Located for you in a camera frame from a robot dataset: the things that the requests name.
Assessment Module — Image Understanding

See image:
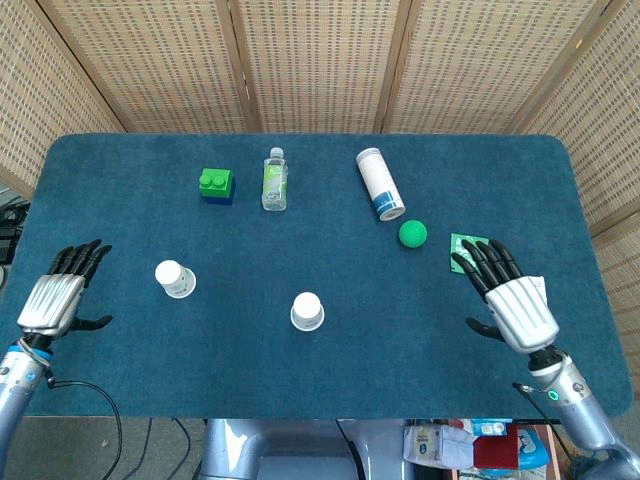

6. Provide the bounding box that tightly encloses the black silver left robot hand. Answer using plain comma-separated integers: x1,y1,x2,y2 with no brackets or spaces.
17,238,114,338

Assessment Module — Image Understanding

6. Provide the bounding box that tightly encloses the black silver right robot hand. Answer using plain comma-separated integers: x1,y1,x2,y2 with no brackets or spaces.
450,238,561,354

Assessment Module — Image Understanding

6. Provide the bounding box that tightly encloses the white paper cup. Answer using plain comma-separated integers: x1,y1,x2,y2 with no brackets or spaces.
153,259,198,300
289,293,326,333

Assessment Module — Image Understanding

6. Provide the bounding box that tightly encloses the black equipment pile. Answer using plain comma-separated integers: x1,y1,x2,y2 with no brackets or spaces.
0,198,32,267

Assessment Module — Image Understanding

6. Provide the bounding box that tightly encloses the green square sachet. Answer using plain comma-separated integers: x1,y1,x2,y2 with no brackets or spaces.
449,232,491,277

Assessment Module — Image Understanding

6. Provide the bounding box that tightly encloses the woven bamboo screen panel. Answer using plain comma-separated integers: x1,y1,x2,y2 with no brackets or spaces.
35,0,262,134
379,0,627,135
228,0,413,134
589,213,640,374
518,0,640,237
0,0,127,202

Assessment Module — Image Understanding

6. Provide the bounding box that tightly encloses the blue white small box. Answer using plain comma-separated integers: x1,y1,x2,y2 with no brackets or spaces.
471,418,507,437

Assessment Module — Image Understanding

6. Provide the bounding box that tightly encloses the green ball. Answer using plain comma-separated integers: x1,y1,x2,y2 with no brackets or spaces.
398,219,429,250

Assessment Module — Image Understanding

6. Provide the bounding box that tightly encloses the red box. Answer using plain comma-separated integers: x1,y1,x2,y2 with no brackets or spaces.
472,424,521,470

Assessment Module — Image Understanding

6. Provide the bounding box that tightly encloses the white plastic package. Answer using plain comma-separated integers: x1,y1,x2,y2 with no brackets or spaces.
402,423,475,470

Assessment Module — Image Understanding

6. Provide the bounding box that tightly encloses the white blue cylindrical tube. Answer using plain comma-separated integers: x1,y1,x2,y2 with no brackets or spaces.
355,147,406,223

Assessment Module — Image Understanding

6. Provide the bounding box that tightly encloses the blue toy brick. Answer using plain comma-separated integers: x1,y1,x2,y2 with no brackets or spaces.
201,177,237,207

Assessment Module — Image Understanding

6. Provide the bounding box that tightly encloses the green toy brick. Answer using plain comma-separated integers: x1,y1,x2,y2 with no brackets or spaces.
197,167,235,197

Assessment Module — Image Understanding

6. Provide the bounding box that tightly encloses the blue felt table mat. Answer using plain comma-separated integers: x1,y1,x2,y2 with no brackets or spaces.
0,132,635,420

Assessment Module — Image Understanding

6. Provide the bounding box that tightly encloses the clear plastic water bottle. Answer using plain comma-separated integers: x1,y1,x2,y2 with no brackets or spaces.
260,146,291,212

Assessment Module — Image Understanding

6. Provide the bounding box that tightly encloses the grey blue robot torso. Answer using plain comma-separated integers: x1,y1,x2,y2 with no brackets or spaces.
198,418,417,480

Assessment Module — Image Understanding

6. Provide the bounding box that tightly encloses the black floor cable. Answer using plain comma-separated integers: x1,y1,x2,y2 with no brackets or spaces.
47,380,124,480

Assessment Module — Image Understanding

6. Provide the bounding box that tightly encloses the blue floor cable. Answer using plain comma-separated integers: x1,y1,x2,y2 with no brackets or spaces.
130,418,194,480

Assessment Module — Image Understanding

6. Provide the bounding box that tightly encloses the black torso cable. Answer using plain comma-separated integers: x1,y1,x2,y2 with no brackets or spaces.
333,418,362,467

